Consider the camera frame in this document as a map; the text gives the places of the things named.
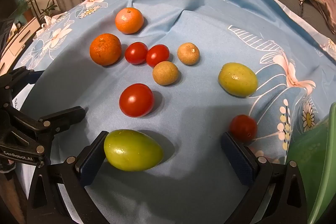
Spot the rough dark orange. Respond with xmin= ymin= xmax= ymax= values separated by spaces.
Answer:
xmin=89 ymin=34 xmax=122 ymax=66

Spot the green bowl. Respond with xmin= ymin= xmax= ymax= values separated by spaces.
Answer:
xmin=287 ymin=103 xmax=335 ymax=223

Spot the red cherry tomato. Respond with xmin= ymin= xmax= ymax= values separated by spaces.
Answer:
xmin=229 ymin=114 xmax=257 ymax=143
xmin=125 ymin=42 xmax=148 ymax=65
xmin=146 ymin=44 xmax=170 ymax=68

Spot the yellow-green oval fruit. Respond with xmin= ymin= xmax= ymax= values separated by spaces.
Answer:
xmin=218 ymin=63 xmax=258 ymax=97

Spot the potted green plant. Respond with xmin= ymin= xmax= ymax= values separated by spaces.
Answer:
xmin=15 ymin=0 xmax=58 ymax=22

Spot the large red tomato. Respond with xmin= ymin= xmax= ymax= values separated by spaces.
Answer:
xmin=119 ymin=83 xmax=154 ymax=118

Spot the light blue floral cloth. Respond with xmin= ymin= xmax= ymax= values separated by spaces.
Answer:
xmin=18 ymin=0 xmax=335 ymax=223

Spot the green oval fruit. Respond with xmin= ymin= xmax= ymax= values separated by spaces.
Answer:
xmin=104 ymin=130 xmax=164 ymax=172

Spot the smooth orange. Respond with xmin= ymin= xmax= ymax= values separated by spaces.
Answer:
xmin=115 ymin=7 xmax=144 ymax=34

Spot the tan longan fruit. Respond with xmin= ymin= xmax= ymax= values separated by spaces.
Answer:
xmin=152 ymin=61 xmax=179 ymax=86
xmin=177 ymin=43 xmax=200 ymax=65

